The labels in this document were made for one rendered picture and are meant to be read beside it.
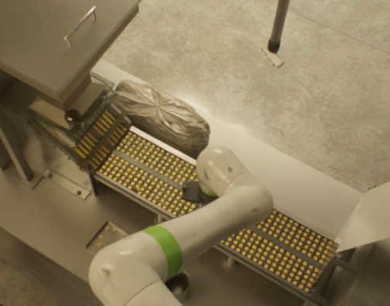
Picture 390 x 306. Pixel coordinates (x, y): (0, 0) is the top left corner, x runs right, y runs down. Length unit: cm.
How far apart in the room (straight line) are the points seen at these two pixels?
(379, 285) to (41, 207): 115
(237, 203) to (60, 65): 53
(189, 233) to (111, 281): 21
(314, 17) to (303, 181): 173
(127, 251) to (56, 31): 62
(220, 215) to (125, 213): 73
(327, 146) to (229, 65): 73
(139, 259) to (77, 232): 87
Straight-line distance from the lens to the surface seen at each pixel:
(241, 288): 191
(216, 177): 143
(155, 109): 197
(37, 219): 203
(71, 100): 175
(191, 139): 194
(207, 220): 128
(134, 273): 112
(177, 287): 190
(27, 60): 145
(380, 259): 143
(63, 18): 152
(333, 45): 353
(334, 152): 312
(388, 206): 138
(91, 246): 196
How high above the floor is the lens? 262
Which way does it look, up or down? 60 degrees down
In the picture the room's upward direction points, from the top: 1 degrees clockwise
